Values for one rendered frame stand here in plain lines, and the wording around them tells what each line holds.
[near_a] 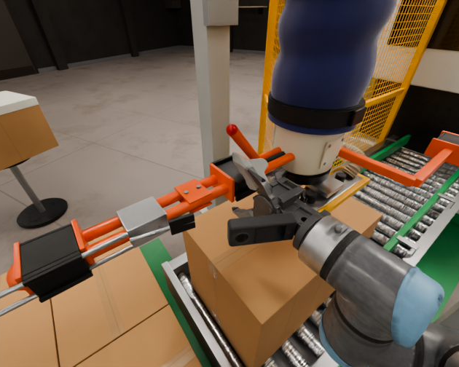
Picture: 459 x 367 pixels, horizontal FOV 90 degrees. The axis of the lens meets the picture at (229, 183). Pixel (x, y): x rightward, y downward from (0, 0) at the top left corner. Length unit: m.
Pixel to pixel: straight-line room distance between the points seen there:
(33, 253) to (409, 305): 0.49
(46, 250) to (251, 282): 0.46
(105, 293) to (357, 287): 1.06
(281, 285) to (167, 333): 0.55
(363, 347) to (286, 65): 0.51
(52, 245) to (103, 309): 0.79
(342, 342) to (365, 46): 0.51
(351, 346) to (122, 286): 0.98
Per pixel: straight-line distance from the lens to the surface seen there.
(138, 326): 1.12
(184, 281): 1.15
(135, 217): 0.43
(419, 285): 0.37
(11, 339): 1.33
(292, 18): 0.54
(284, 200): 0.41
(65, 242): 0.43
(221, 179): 0.49
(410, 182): 0.63
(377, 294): 0.36
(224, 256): 0.72
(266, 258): 0.72
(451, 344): 0.49
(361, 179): 0.80
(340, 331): 0.44
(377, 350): 0.45
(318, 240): 0.37
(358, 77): 0.56
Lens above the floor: 1.53
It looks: 37 degrees down
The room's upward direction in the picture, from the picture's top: straight up
